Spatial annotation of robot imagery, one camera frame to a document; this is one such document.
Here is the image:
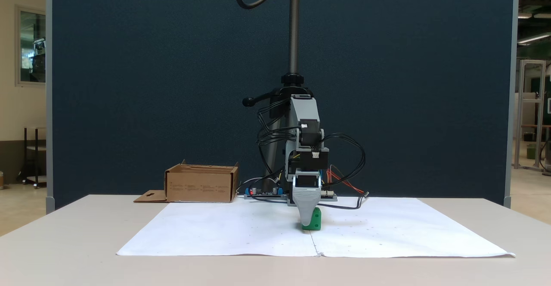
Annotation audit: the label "black tripod with metal pole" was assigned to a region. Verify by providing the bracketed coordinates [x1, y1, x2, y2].
[242, 0, 317, 196]

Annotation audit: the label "framed wall window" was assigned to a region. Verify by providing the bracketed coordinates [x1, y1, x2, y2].
[15, 5, 46, 87]

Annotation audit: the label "green die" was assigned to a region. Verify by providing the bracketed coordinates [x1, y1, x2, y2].
[302, 207, 322, 231]

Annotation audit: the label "circuit board with blue terminals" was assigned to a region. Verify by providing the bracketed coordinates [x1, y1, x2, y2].
[244, 186, 287, 199]

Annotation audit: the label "long ceiling light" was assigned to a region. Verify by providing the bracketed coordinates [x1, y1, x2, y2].
[518, 32, 551, 45]

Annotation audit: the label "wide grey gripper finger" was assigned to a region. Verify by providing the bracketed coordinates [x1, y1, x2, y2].
[293, 187, 322, 229]

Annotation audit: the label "black power cable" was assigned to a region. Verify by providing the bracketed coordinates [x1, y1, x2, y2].
[321, 191, 369, 210]

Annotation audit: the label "white paper sheet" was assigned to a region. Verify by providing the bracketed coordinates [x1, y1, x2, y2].
[116, 198, 516, 258]

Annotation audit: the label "orange and red wires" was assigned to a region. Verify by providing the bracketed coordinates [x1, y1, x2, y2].
[326, 168, 365, 194]

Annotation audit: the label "dark blue partition panel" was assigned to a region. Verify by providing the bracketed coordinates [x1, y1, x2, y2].
[46, 0, 519, 213]

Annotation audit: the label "brown cardboard box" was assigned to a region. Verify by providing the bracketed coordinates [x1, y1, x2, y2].
[134, 160, 240, 203]

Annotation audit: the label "black shelf cart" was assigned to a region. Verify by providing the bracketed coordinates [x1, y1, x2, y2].
[17, 127, 47, 189]

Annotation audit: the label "aluminium profile frame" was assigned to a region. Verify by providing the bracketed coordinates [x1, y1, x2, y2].
[514, 60, 546, 171]

